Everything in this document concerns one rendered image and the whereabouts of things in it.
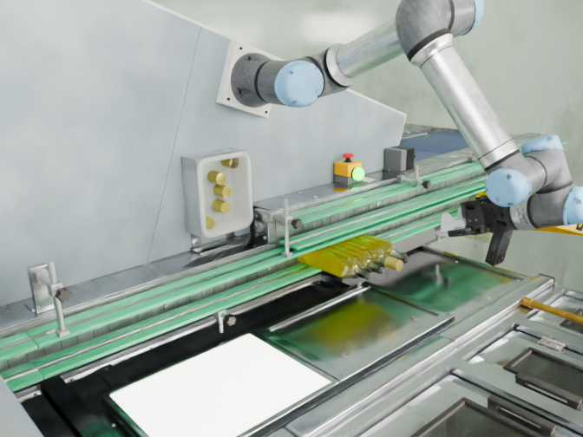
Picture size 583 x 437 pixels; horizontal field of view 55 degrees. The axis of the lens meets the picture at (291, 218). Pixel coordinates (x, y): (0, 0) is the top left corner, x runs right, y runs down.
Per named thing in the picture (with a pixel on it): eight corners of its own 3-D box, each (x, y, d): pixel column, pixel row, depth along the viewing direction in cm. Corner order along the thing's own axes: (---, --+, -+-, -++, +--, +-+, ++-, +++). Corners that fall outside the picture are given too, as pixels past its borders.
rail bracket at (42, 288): (25, 310, 130) (61, 348, 114) (13, 244, 125) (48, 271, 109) (46, 304, 133) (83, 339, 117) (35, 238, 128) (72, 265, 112)
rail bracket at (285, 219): (267, 251, 164) (296, 262, 155) (265, 196, 159) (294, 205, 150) (275, 248, 166) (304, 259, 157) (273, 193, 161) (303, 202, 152)
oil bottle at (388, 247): (337, 248, 185) (387, 265, 170) (337, 231, 183) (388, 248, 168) (348, 244, 189) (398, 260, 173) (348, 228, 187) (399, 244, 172)
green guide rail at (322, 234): (278, 244, 166) (297, 251, 161) (278, 240, 166) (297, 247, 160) (548, 156, 276) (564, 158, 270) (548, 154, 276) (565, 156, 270)
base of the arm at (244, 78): (238, 44, 154) (260, 45, 147) (278, 62, 164) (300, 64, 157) (224, 98, 155) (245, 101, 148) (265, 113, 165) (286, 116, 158)
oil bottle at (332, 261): (298, 261, 174) (349, 282, 159) (298, 244, 173) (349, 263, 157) (311, 257, 178) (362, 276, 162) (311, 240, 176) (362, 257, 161)
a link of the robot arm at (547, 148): (539, 143, 108) (555, 196, 110) (566, 128, 115) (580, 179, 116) (503, 151, 115) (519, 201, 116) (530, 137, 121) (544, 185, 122)
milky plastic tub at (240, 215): (186, 232, 159) (204, 240, 153) (180, 155, 153) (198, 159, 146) (236, 219, 170) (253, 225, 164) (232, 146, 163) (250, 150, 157)
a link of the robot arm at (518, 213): (547, 224, 124) (529, 232, 119) (527, 226, 128) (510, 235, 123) (540, 192, 124) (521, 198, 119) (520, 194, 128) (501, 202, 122)
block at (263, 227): (252, 239, 168) (267, 245, 163) (251, 209, 165) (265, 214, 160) (261, 237, 171) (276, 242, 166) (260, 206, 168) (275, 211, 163)
